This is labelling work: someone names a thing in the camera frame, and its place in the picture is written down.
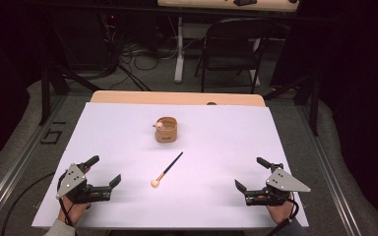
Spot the dark object on desk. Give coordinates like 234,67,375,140
232,0,259,7

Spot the black cable on floor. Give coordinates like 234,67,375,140
1,171,57,236

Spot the black-handled makeup brush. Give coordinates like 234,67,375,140
150,150,184,189

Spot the person's left hand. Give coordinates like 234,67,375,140
57,195,92,228

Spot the person's right hand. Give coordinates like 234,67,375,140
265,200,295,226

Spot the black folding chair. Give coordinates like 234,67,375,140
194,17,278,94

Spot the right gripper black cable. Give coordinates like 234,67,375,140
265,191,300,236

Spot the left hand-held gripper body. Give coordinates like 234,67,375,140
56,162,113,205

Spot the white desk leg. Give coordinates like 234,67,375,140
173,16,185,84

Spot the light wooden desk top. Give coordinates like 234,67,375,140
157,0,300,13

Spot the wooden table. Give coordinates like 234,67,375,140
90,90,267,108

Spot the tan brush holder with bear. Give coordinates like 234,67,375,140
153,116,179,144

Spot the white board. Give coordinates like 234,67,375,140
31,101,310,229

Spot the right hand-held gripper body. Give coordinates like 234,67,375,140
244,162,312,207

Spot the bundle of floor cables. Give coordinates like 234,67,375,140
102,14,179,92

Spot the black metal stand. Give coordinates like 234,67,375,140
263,74,320,138
38,60,103,127

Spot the aluminium rail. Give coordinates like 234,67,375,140
295,105,362,236
0,94,67,227

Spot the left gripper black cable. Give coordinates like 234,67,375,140
56,176,77,228

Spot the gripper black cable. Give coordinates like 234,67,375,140
265,191,300,236
56,176,77,228

